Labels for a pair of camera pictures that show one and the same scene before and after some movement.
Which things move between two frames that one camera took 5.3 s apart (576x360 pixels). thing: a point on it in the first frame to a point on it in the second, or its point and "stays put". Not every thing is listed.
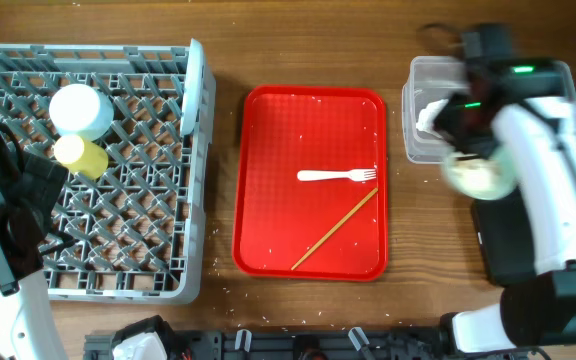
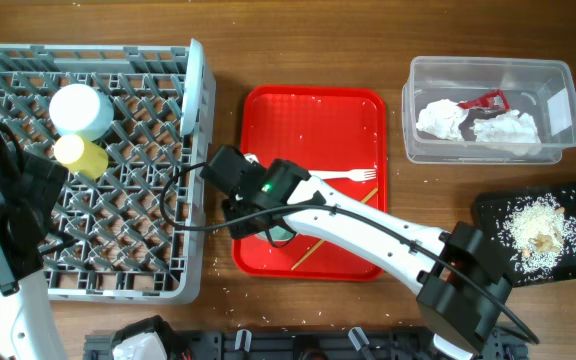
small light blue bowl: (80, 110) stays put
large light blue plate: (193, 91) stays put
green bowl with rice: (482, 178) to (277, 233)
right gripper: (441, 126) to (239, 229)
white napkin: (427, 116) stays put
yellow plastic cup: (82, 157) stays put
